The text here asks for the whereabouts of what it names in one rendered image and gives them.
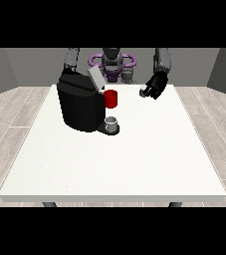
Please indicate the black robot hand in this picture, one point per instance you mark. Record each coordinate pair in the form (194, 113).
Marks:
(157, 84)

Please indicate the small grey coffee pod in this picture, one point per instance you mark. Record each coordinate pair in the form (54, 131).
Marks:
(142, 91)

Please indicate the red pod holder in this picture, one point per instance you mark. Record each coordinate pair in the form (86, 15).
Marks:
(110, 98)

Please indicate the pale grey machine lid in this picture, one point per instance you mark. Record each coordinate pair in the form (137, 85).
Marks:
(96, 77)

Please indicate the black coffee machine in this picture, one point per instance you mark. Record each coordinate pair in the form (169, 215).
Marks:
(79, 104)

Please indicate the grey robot trunk purple rings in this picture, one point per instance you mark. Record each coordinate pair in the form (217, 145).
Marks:
(112, 66)

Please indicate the small grey cup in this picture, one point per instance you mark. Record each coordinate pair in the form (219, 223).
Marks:
(111, 123)

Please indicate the dark table leg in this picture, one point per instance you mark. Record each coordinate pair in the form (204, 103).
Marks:
(175, 204)
(49, 204)

